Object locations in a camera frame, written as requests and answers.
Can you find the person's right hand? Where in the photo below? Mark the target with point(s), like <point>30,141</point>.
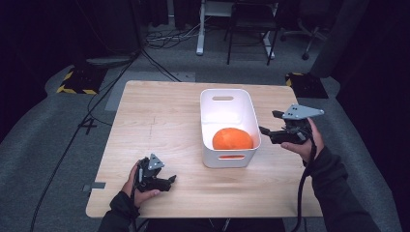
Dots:
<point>311,141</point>

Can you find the grey stand base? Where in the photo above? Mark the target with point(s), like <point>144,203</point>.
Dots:
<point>108,61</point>

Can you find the black yellow striped floor plate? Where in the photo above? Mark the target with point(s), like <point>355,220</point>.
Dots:
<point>306,85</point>
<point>82,80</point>

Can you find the grey curtain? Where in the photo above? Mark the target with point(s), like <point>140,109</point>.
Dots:
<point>338,35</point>

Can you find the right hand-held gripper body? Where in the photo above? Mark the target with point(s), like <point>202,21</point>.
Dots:
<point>295,129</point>

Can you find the grey tape strip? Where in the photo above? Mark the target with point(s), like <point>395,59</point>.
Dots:
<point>95,186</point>

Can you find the white plastic basket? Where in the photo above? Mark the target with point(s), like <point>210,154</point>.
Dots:
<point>225,112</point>

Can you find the person's left hand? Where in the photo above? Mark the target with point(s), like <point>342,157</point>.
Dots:
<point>141,195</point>

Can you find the orange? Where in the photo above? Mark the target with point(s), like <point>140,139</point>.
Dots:
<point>232,139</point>

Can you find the white desk frame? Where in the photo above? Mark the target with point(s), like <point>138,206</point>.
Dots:
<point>201,32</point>

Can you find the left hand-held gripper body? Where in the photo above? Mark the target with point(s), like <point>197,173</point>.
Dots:
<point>151,175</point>

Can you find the black chair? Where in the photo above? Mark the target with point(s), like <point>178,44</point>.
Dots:
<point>251,22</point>

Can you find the office swivel chair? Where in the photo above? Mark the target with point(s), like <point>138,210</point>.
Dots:
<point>309,35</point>

